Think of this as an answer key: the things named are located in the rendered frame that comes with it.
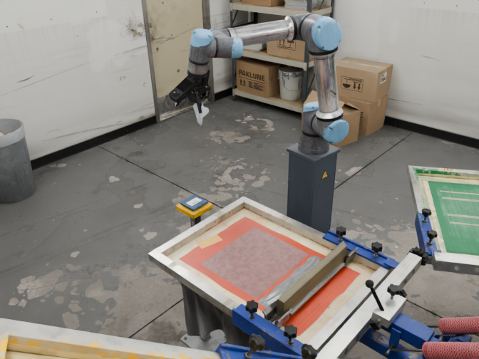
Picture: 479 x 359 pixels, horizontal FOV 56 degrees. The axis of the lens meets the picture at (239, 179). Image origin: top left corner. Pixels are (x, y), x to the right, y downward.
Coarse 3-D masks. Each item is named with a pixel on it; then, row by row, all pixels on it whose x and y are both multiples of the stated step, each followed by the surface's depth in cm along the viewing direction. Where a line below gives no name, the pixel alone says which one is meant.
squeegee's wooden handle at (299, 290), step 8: (336, 248) 174; (344, 248) 174; (328, 256) 169; (336, 256) 170; (344, 256) 176; (320, 264) 166; (328, 264) 167; (336, 264) 173; (312, 272) 162; (320, 272) 164; (328, 272) 169; (304, 280) 158; (312, 280) 161; (320, 280) 166; (296, 288) 155; (304, 288) 158; (312, 288) 163; (280, 296) 152; (288, 296) 152; (296, 296) 155; (304, 296) 160; (280, 304) 151; (288, 304) 152; (296, 304) 157; (280, 312) 153
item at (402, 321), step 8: (400, 320) 144; (408, 320) 144; (384, 328) 147; (400, 328) 142; (408, 328) 141; (416, 328) 141; (424, 328) 141; (408, 336) 141; (416, 336) 139; (424, 336) 138; (416, 344) 140
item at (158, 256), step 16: (224, 208) 212; (240, 208) 216; (256, 208) 212; (208, 224) 202; (288, 224) 201; (304, 224) 199; (176, 240) 192; (320, 240) 192; (160, 256) 182; (176, 272) 174; (384, 272) 171; (192, 288) 170; (208, 288) 166; (368, 288) 164; (224, 304) 159; (352, 304) 157; (336, 320) 151; (320, 336) 146
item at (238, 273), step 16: (192, 256) 187; (208, 256) 187; (224, 256) 187; (240, 256) 187; (208, 272) 179; (224, 272) 179; (240, 272) 178; (256, 272) 178; (272, 272) 178; (240, 288) 170; (256, 288) 170; (272, 288) 170; (304, 304) 163; (320, 304) 162; (288, 320) 156; (304, 320) 156
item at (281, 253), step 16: (240, 224) 207; (256, 224) 206; (224, 240) 197; (240, 240) 196; (256, 240) 196; (272, 240) 196; (288, 240) 196; (256, 256) 186; (272, 256) 186; (288, 256) 186; (304, 256) 186; (320, 256) 186; (288, 272) 178; (352, 272) 177; (320, 288) 169; (336, 288) 169
